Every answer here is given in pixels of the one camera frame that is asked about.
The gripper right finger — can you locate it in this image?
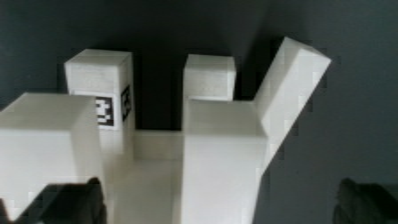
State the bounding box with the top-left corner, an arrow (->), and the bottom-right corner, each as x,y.
334,178 -> 398,224

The white chair back frame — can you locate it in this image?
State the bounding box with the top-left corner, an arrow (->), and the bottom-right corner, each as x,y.
0,93 -> 268,224

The white chair seat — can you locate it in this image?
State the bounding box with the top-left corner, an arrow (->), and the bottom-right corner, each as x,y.
135,37 -> 331,166

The white chair leg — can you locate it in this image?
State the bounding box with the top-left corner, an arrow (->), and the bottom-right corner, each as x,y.
183,54 -> 237,101
64,49 -> 135,154

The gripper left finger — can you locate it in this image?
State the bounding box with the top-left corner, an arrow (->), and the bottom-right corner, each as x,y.
14,177 -> 107,224

